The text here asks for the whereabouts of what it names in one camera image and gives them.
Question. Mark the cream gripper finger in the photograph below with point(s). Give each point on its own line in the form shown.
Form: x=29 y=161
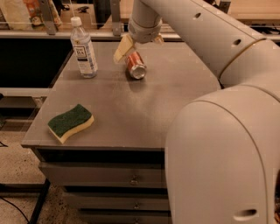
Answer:
x=159 y=39
x=125 y=46

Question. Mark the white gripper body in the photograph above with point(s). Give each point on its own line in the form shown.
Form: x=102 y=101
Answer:
x=144 y=35

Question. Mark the red coke can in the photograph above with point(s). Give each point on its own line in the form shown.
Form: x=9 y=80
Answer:
x=135 y=65

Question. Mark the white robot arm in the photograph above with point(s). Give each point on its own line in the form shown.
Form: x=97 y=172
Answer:
x=222 y=157

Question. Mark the clear plastic water bottle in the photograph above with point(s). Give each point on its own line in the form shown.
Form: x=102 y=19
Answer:
x=83 y=49

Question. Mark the orange white snack bag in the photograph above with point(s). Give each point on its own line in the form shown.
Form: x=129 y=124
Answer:
x=36 y=14

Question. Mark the green yellow sponge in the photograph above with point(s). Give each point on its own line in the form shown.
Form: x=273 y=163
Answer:
x=71 y=122

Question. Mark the round metal drawer knob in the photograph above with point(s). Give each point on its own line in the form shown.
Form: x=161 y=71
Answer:
x=134 y=181

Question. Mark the grey drawer cabinet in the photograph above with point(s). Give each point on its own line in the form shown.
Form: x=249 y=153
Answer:
x=127 y=138

